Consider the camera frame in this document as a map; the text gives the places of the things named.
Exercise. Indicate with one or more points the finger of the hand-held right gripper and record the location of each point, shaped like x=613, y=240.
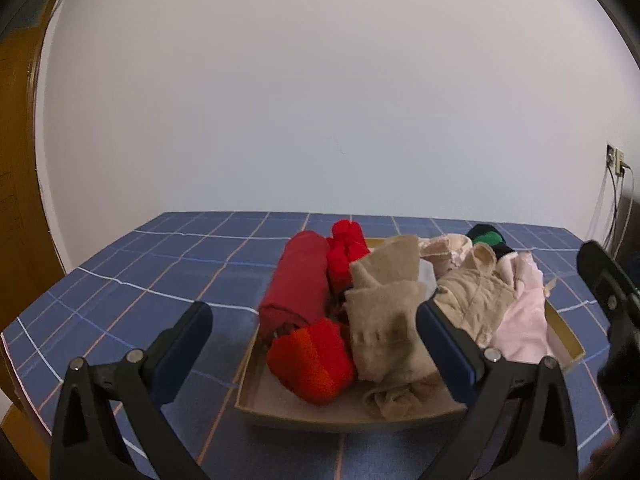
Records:
x=605, y=280

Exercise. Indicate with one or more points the blue plaid tablecloth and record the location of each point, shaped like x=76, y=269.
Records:
x=150, y=260

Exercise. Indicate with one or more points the wooden wardrobe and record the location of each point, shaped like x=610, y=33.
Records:
x=20, y=160

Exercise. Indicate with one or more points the beige sock bundle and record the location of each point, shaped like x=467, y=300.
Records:
x=385, y=340

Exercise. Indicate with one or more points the shallow cardboard tray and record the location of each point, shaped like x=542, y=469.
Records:
x=310, y=418

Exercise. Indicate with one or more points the light pink underwear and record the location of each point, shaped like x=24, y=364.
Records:
x=522, y=320

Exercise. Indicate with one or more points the bright red sock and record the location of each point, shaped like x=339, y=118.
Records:
x=345, y=255

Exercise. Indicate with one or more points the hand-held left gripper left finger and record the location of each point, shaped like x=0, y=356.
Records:
x=185, y=350

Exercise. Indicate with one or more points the black and green sock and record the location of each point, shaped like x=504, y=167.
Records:
x=487, y=238

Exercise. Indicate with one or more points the red and orange sock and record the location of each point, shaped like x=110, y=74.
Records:
x=310, y=360

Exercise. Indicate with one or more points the black monitor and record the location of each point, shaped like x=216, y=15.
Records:
x=632, y=220

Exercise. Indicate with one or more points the dark red underwear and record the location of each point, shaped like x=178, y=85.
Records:
x=295, y=285

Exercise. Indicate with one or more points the tan nylon stocking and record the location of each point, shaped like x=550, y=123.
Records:
x=395, y=400

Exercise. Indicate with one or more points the wall socket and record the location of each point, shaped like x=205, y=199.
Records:
x=615, y=159

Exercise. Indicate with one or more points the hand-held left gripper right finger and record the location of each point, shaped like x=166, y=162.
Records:
x=445, y=350

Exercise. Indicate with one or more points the cream dotted underwear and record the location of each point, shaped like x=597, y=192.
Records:
x=475, y=300

